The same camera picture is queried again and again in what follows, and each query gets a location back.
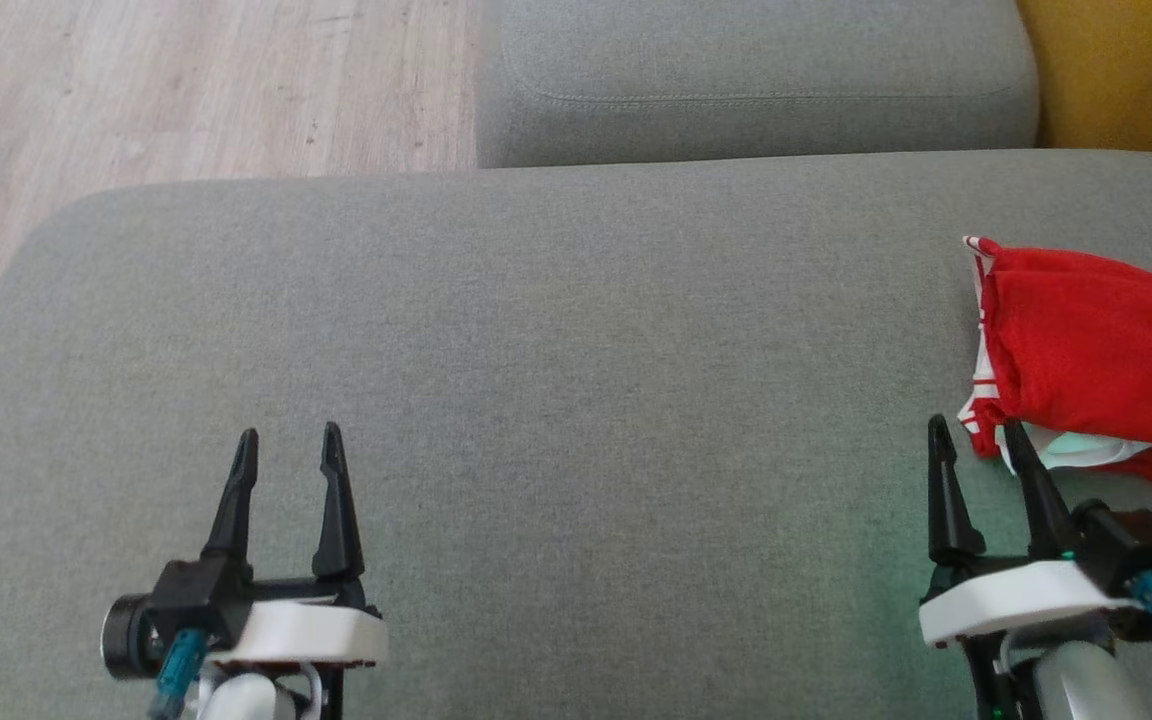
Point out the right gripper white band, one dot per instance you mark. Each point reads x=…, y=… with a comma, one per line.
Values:
x=1016, y=600

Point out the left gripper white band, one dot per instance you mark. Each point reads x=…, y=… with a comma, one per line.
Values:
x=306, y=635

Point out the red Bulls 23 jersey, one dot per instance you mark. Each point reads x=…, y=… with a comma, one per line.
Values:
x=1096, y=340

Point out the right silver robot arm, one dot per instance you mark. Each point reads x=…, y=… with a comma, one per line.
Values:
x=1086, y=690

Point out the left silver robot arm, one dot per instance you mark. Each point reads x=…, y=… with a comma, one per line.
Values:
x=246, y=700

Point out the large grey sofa seat cushion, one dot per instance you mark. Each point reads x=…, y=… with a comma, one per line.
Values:
x=586, y=400

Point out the mustard yellow panel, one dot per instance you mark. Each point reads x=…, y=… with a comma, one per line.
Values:
x=1136, y=70

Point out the small grey sofa cushion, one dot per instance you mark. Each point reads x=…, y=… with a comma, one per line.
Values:
x=756, y=60

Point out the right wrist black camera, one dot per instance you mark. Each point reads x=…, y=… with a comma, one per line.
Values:
x=1131, y=545

